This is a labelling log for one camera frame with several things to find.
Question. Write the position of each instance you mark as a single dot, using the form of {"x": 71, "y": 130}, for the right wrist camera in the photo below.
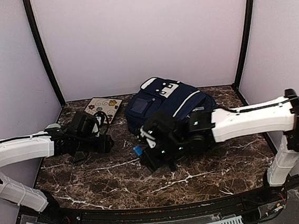
{"x": 149, "y": 139}

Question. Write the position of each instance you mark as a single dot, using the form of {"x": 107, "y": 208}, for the pale green ceramic bowl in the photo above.
{"x": 53, "y": 126}

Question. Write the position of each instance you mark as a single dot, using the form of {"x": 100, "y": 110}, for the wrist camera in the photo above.
{"x": 100, "y": 118}
{"x": 149, "y": 139}

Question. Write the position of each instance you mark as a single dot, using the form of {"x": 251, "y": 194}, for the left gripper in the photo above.
{"x": 104, "y": 146}

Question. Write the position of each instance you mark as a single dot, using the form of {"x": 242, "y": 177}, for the left black frame post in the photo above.
{"x": 41, "y": 51}

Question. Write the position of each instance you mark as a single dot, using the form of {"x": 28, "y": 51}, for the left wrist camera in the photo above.
{"x": 100, "y": 118}

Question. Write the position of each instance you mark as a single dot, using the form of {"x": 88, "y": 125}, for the right black frame post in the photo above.
{"x": 244, "y": 44}

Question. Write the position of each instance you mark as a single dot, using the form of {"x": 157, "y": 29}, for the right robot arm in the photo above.
{"x": 280, "y": 114}

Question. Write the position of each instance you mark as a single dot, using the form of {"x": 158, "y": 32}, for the navy blue student backpack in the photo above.
{"x": 177, "y": 115}

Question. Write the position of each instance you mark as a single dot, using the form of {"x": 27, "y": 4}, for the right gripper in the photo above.
{"x": 154, "y": 162}

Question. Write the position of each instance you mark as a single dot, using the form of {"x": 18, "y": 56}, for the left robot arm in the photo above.
{"x": 81, "y": 135}

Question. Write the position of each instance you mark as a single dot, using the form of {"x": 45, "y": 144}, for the black frame post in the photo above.
{"x": 41, "y": 51}
{"x": 244, "y": 44}

